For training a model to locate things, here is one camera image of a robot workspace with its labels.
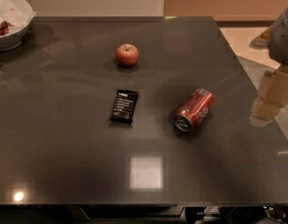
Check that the red coke can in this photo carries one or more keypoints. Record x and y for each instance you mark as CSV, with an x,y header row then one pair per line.
x,y
194,110

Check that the red apple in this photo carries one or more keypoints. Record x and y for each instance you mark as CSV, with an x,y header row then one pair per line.
x,y
127,55

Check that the black snack bar wrapper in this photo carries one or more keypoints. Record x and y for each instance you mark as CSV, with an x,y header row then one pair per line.
x,y
124,106

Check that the white bowl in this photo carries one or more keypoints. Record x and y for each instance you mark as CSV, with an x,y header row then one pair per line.
x,y
14,37

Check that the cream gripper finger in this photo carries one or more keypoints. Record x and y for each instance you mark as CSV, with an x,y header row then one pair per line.
x,y
263,113
273,88

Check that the red strawberries in bowl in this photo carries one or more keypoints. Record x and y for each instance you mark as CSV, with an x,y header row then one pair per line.
x,y
4,27

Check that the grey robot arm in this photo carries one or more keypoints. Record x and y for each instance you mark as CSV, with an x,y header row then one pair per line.
x,y
278,41

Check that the white napkin in bowl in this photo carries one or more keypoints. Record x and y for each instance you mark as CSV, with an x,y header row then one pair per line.
x,y
17,12

